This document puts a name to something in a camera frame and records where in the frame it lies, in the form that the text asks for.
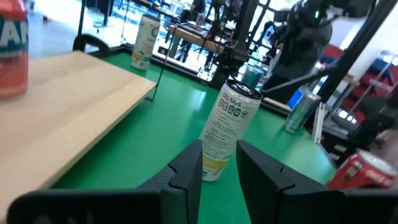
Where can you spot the person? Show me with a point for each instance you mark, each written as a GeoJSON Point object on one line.
{"type": "Point", "coordinates": [199, 5]}

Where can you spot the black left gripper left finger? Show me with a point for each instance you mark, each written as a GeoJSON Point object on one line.
{"type": "Point", "coordinates": [180, 186]}

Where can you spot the red Coca-Cola can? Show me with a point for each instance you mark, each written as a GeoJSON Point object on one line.
{"type": "Point", "coordinates": [357, 174]}

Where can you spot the wooden desk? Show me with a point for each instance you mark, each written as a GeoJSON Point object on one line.
{"type": "Point", "coordinates": [199, 35]}

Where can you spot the black arched bracket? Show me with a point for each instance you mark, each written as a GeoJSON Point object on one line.
{"type": "Point", "coordinates": [90, 36]}

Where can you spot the blue silver energy drink can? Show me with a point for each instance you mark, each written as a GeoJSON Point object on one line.
{"type": "Point", "coordinates": [300, 113]}
{"type": "Point", "coordinates": [252, 77]}

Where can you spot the orange Fanta can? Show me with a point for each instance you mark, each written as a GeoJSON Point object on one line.
{"type": "Point", "coordinates": [12, 68]}

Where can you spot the green table mat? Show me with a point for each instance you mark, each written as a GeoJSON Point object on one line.
{"type": "Point", "coordinates": [155, 140]}

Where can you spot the wooden shelf with black frame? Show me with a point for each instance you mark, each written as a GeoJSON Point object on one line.
{"type": "Point", "coordinates": [62, 109]}

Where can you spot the white Celsius can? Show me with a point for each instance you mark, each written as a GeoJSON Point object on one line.
{"type": "Point", "coordinates": [144, 43]}
{"type": "Point", "coordinates": [227, 124]}

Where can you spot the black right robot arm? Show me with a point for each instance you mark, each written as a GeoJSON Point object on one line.
{"type": "Point", "coordinates": [244, 40]}

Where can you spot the red storage rack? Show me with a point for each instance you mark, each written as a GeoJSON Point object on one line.
{"type": "Point", "coordinates": [373, 81]}

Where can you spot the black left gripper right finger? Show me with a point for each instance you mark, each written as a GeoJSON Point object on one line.
{"type": "Point", "coordinates": [273, 193]}

